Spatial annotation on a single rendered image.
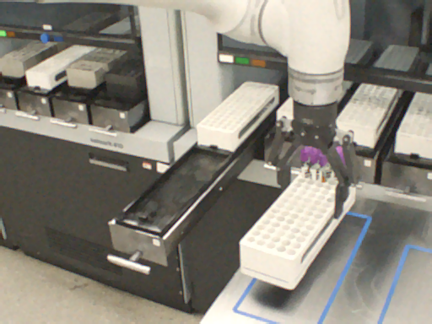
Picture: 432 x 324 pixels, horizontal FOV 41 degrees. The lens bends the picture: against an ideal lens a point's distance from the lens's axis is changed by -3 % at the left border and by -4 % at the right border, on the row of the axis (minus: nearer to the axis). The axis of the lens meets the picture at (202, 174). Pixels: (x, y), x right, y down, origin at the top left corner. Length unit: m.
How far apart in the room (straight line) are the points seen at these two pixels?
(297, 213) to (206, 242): 0.78
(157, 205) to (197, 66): 0.49
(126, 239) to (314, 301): 0.44
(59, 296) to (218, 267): 0.74
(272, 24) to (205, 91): 0.72
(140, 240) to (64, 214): 0.93
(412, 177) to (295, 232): 0.49
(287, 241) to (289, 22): 0.35
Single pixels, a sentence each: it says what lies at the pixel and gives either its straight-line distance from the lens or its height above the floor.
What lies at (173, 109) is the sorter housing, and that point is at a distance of 1.73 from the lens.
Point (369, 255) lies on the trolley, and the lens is 1.13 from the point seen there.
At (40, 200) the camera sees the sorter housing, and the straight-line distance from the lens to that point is 2.19.
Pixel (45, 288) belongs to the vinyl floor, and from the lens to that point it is 2.40.
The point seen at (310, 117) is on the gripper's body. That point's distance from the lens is 0.99.
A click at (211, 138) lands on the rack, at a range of 1.46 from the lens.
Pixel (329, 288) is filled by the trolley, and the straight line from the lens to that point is 1.05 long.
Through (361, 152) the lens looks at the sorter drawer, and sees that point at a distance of 1.45.
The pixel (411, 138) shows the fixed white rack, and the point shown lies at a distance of 1.44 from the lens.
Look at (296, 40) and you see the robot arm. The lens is 0.93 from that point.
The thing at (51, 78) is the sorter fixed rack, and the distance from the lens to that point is 1.93.
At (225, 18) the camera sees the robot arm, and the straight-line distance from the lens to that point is 0.99.
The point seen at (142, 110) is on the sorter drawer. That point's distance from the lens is 1.78.
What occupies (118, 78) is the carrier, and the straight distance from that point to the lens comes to 1.78.
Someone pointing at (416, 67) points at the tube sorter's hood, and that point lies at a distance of 1.41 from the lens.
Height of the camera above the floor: 1.53
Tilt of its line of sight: 32 degrees down
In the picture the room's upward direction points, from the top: 4 degrees counter-clockwise
